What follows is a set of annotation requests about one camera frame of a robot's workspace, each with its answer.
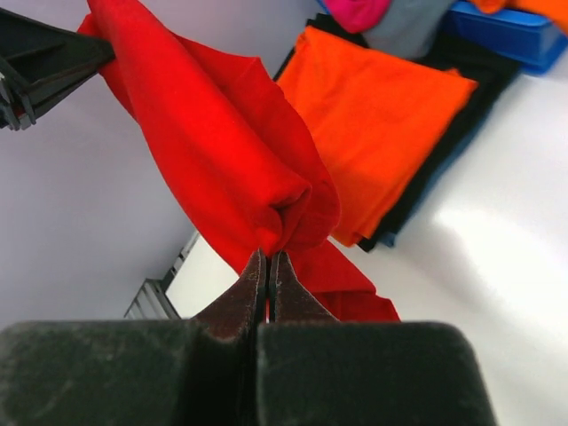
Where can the grey crumpled garment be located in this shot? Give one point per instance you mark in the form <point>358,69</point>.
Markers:
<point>408,29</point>

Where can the red t shirt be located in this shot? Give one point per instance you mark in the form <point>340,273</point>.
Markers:
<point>236,155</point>

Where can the folded orange t shirt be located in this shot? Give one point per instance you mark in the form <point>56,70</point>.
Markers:
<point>374,119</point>

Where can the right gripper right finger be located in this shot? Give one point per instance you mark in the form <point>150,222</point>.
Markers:
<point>313,369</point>

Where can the black tray under stack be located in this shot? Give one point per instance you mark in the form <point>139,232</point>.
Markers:
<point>383,125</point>

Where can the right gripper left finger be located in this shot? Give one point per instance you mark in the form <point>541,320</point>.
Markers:
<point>197,371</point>

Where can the pink crumpled garment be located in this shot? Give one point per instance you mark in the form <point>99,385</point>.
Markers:
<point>356,16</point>

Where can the crumpled orange t shirt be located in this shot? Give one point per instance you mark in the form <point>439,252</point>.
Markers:
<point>555,10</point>

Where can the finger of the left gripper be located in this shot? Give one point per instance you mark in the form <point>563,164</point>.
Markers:
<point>27,96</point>
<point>34,53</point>

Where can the aluminium extrusion rail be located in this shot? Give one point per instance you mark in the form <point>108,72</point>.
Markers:
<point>151,301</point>

